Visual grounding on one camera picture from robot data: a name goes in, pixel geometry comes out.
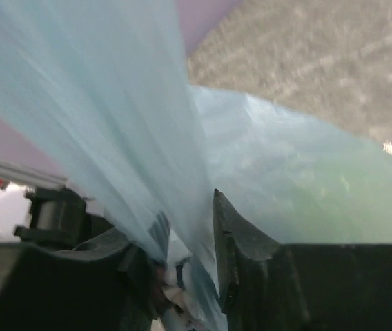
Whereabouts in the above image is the light blue plastic bag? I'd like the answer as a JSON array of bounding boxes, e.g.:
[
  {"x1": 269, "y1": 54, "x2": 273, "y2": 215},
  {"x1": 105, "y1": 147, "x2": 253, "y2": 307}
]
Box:
[{"x1": 0, "y1": 1, "x2": 392, "y2": 330}]

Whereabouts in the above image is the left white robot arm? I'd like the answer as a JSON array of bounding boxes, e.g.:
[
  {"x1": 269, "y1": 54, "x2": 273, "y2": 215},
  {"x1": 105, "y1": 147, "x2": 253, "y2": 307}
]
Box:
[{"x1": 0, "y1": 180, "x2": 112, "y2": 250}]

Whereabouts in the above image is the aluminium mounting rail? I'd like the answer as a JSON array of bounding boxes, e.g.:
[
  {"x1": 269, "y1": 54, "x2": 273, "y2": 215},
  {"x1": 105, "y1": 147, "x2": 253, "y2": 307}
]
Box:
[{"x1": 0, "y1": 160, "x2": 68, "y2": 189}]

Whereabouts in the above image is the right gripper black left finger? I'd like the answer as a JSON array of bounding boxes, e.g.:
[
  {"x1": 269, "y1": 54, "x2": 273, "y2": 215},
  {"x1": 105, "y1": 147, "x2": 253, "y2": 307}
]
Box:
[{"x1": 0, "y1": 229, "x2": 153, "y2": 330}]

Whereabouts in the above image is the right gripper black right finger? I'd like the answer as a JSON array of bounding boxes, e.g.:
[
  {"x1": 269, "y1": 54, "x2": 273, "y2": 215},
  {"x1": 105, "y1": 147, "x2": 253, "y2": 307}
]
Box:
[{"x1": 213, "y1": 191, "x2": 392, "y2": 331}]

